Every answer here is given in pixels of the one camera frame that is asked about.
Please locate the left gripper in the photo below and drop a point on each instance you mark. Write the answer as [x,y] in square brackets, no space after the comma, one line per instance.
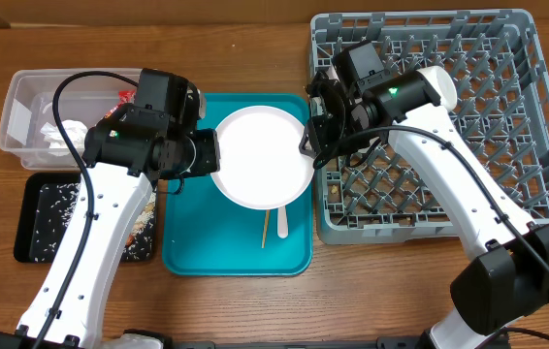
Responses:
[211,163]

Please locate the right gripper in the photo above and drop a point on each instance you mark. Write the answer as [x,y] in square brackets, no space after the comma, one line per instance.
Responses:
[328,132]

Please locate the large white plate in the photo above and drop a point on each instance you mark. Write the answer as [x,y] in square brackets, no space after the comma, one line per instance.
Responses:
[261,165]

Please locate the wooden chopstick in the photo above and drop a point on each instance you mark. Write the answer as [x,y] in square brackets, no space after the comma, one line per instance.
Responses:
[265,228]

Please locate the white plastic fork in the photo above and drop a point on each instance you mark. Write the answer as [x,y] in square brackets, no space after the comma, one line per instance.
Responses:
[282,222]

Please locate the red snack wrapper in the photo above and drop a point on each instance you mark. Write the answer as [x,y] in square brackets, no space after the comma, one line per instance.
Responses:
[126,97]

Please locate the orange carrot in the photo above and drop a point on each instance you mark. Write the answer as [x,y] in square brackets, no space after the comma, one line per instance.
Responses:
[130,238]

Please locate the small white bowl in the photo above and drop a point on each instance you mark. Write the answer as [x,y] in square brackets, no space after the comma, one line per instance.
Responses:
[440,80]

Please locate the white napkin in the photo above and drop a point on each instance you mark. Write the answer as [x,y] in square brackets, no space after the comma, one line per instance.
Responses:
[76,132]

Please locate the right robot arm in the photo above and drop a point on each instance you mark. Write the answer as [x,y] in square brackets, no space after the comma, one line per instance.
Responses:
[361,105]

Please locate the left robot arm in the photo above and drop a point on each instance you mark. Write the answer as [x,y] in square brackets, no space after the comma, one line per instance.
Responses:
[125,154]

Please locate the spilled rice and peanuts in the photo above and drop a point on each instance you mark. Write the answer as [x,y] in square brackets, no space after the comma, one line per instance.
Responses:
[54,212]

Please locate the black plastic tray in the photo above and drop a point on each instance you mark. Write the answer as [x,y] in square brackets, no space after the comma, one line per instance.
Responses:
[24,233]

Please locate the grey dish rack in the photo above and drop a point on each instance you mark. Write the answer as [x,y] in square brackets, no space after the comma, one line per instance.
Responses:
[495,59]

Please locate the clear plastic bin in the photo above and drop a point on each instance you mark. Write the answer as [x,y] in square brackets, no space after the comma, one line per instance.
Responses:
[28,107]

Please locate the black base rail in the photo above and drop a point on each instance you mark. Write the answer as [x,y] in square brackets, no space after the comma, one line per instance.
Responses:
[137,339]

